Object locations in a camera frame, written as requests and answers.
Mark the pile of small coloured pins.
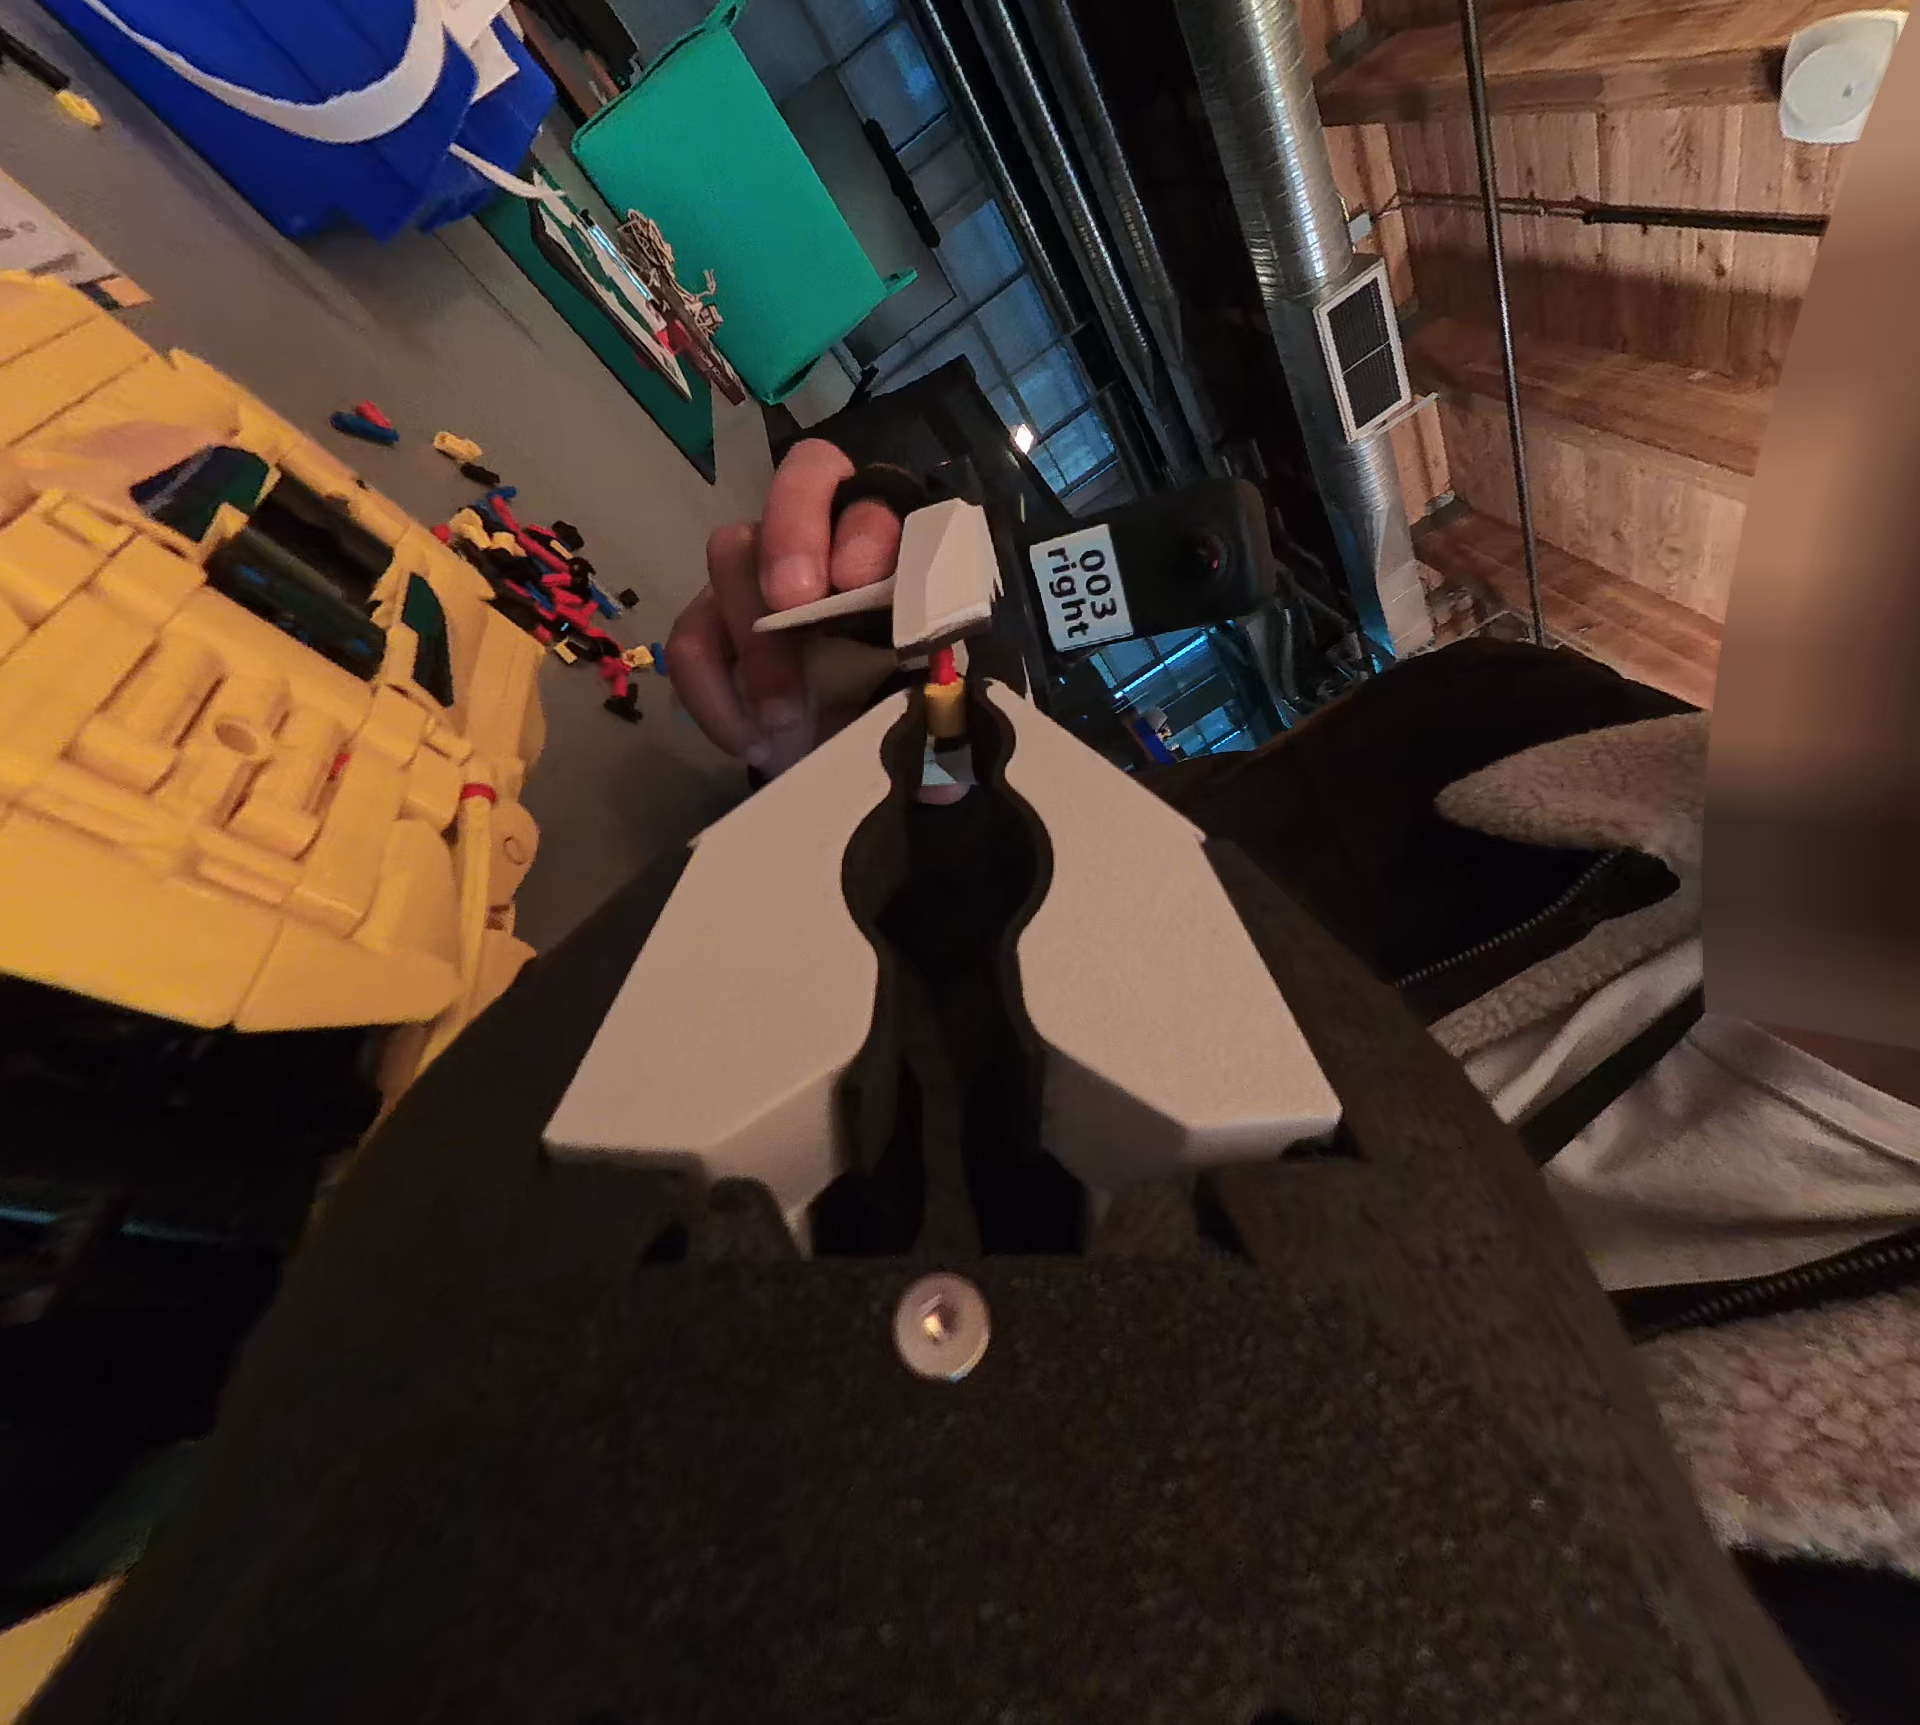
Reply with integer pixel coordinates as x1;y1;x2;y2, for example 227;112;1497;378
328;400;672;726
0;27;108;132

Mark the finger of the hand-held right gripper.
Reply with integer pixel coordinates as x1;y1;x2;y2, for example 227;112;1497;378
801;634;906;726
891;495;1005;654

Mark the wooden stick model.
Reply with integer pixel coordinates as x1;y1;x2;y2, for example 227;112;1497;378
612;207;747;402

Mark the silver ventilation duct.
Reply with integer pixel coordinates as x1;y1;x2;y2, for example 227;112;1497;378
1115;0;1444;664

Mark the person's right hand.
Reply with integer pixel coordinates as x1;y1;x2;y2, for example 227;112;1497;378
663;436;935;771

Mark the yellow toy brick car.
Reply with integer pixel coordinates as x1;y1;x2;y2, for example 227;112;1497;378
0;267;551;1115

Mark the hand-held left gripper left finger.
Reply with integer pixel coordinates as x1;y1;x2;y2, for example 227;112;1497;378
540;688;931;1257

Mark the white parts instruction booklet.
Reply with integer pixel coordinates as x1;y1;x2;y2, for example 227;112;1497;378
0;169;155;312

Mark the person's white shirt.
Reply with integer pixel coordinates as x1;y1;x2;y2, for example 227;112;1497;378
1459;942;1920;1295

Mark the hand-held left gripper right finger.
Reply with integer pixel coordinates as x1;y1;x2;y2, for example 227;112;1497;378
972;684;1345;1250

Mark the teal tray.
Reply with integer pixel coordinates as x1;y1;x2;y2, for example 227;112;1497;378
475;162;722;488

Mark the white ceiling device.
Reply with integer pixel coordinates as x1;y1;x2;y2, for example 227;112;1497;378
1774;9;1913;148

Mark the white curved paper strip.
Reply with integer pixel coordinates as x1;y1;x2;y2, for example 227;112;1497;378
12;0;456;150

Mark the green bin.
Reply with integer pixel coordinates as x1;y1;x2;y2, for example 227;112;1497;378
567;0;922;411

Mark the white air vent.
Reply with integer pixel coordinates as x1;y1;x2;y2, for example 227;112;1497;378
1311;259;1410;439

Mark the blue plastic bin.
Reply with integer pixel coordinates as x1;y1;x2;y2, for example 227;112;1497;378
0;0;560;245

